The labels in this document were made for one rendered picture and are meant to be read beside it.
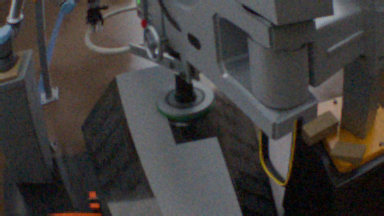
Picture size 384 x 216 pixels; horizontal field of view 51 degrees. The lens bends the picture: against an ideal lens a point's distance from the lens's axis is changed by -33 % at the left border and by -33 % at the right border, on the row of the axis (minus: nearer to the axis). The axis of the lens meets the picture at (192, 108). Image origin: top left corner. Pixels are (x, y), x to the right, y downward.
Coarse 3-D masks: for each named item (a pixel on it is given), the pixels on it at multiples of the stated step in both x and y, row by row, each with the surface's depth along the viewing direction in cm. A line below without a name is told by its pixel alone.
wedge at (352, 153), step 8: (336, 144) 201; (344, 144) 198; (352, 144) 196; (360, 144) 193; (336, 152) 196; (344, 152) 193; (352, 152) 191; (360, 152) 188; (344, 160) 192; (352, 160) 189; (360, 160) 186
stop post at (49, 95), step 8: (40, 0) 340; (40, 8) 345; (40, 16) 349; (40, 24) 354; (40, 32) 358; (40, 40) 362; (40, 48) 367; (40, 56) 371; (40, 64) 375; (48, 72) 383; (48, 80) 386; (48, 88) 390; (56, 88) 406; (48, 96) 394; (56, 96) 396
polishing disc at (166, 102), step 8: (168, 88) 232; (200, 88) 230; (208, 88) 230; (160, 96) 228; (168, 96) 228; (200, 96) 226; (208, 96) 226; (160, 104) 224; (168, 104) 223; (176, 104) 223; (184, 104) 222; (192, 104) 222; (200, 104) 222; (208, 104) 221; (168, 112) 220; (176, 112) 219; (184, 112) 218; (192, 112) 218; (200, 112) 219
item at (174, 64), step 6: (132, 48) 249; (138, 48) 240; (144, 48) 234; (138, 54) 243; (144, 54) 235; (156, 54) 221; (168, 54) 231; (150, 60) 231; (162, 60) 217; (168, 60) 212; (174, 60) 206; (180, 60) 204; (168, 66) 214; (174, 66) 208; (180, 66) 203; (192, 66) 194; (180, 72) 195; (192, 72) 195; (198, 72) 194; (192, 78) 197; (198, 78) 194
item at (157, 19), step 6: (150, 0) 194; (156, 0) 188; (156, 6) 190; (150, 12) 198; (156, 12) 192; (162, 12) 189; (150, 18) 200; (156, 18) 194; (162, 18) 191; (150, 24) 202; (156, 24) 196; (162, 24) 192; (162, 30) 194; (162, 36) 196; (168, 48) 199
